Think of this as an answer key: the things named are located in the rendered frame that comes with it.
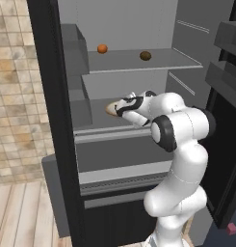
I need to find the small pink block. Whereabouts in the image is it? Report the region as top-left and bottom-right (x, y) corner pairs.
(226, 223), (236, 235)

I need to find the grey fridge drawer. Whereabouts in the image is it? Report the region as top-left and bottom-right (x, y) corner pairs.
(75, 138), (175, 186)

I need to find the black fridge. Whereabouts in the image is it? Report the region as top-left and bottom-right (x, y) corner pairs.
(26, 0), (234, 247)

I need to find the orange round fruit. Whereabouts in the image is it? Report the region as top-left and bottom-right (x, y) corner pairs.
(96, 43), (109, 55)

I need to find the black fridge door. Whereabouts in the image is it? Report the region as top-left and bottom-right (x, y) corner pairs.
(199, 0), (236, 230)

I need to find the grey fridge shelf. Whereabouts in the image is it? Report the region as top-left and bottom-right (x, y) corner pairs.
(70, 96), (175, 145)
(87, 47), (204, 74)

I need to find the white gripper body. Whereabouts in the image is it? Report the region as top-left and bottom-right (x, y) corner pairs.
(114, 92), (140, 118)

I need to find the grey door bin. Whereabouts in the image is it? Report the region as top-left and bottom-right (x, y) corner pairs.
(204, 60), (236, 110)
(214, 20), (236, 59)

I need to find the brown round fruit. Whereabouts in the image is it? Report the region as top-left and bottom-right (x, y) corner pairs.
(139, 50), (152, 62)

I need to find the tan bowl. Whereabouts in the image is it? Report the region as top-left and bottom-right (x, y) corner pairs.
(104, 101), (119, 118)

